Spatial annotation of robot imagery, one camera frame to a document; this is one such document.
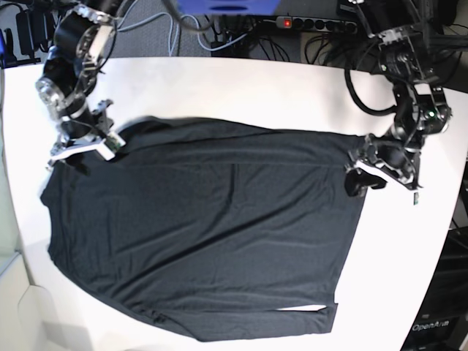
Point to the black power adapter brick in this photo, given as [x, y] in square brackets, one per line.
[32, 31]

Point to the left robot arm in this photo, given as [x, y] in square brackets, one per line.
[421, 109]

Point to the black long-sleeve T-shirt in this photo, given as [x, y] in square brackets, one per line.
[210, 229]

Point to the black power strip red switch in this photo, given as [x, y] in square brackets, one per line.
[316, 25]

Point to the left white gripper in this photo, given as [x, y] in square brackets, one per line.
[383, 159]

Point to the black OpenArm equipment case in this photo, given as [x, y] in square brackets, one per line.
[445, 303]

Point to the blue plastic box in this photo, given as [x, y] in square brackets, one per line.
[228, 7]

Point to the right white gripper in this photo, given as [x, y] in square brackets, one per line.
[85, 131]

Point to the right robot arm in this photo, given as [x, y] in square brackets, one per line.
[70, 75]

